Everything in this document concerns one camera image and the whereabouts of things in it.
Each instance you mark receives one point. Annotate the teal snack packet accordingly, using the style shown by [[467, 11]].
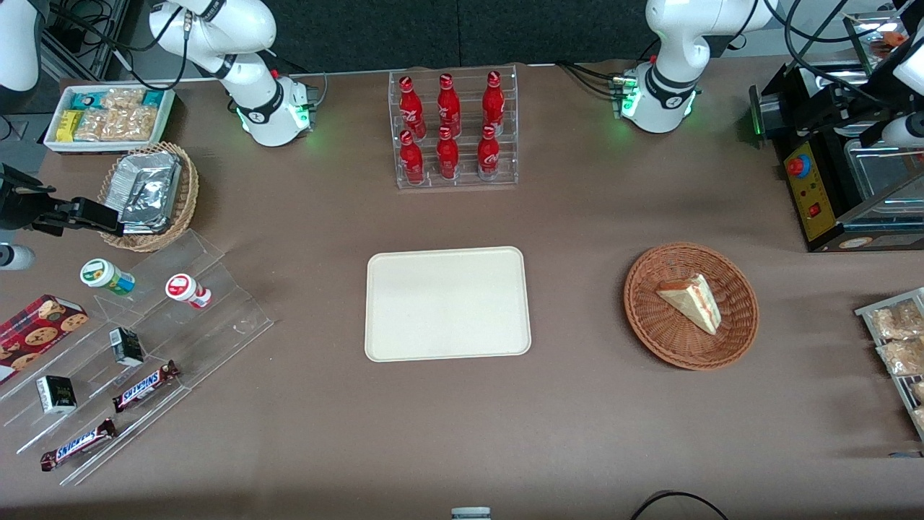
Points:
[[152, 98], [85, 99]]

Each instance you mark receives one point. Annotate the snickers chocolate bar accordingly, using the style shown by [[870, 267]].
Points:
[[144, 386], [78, 445]]

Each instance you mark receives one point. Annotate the clear acrylic stepped display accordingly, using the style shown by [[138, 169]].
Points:
[[216, 325]]

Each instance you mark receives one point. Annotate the aluminium foil tray stack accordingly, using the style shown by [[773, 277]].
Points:
[[148, 191]]

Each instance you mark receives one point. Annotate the red tartan cookie box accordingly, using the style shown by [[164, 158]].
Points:
[[36, 336]]

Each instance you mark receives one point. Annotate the green lid cup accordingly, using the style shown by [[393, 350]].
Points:
[[97, 273]]

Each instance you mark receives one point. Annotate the black sealing machine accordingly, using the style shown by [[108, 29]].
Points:
[[812, 195]]

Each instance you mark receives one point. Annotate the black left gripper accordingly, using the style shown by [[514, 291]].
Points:
[[880, 130]]

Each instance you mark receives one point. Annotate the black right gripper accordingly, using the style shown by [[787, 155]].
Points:
[[18, 207]]

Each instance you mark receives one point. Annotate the grey metal snack tray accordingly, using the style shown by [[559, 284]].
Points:
[[866, 312]]

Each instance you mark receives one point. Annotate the small black carton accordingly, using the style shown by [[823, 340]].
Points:
[[126, 348], [56, 395]]

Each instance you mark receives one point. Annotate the grey cylindrical object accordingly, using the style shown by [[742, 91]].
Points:
[[471, 514]]

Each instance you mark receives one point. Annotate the clear bag of pastries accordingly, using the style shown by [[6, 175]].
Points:
[[899, 320], [902, 357]]

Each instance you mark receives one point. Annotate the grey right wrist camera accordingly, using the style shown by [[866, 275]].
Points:
[[16, 257]]

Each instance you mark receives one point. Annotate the brown wicker basket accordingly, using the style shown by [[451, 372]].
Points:
[[664, 339]]

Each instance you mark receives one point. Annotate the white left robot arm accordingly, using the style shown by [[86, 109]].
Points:
[[668, 87]]

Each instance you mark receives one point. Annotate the clear acrylic bottle rack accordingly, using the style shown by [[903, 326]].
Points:
[[469, 87]]

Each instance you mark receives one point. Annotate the red lid cup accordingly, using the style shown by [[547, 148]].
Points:
[[179, 287]]

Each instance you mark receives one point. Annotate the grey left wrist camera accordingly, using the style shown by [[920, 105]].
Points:
[[906, 131]]

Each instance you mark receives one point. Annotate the light wicker basket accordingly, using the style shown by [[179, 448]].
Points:
[[144, 243]]

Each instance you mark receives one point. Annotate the clear bag of crackers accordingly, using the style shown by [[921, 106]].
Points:
[[131, 124], [91, 124], [123, 99]]

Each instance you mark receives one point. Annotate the cream plastic tray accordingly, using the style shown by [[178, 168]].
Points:
[[447, 303]]

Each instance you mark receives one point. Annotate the white rectangular snack tray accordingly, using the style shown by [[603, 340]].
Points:
[[108, 147]]

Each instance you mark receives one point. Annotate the triangular sandwich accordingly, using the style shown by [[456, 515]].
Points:
[[693, 300]]

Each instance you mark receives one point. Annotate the red cola bottle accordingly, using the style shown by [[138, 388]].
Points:
[[410, 108], [448, 107], [411, 160], [447, 156], [494, 102], [488, 154]]

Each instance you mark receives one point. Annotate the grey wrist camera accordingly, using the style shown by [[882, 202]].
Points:
[[16, 257], [906, 131]]

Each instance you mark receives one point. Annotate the yellow snack packet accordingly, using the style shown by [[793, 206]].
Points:
[[68, 126]]

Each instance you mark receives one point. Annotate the clear plastic box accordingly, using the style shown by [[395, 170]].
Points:
[[877, 36]]

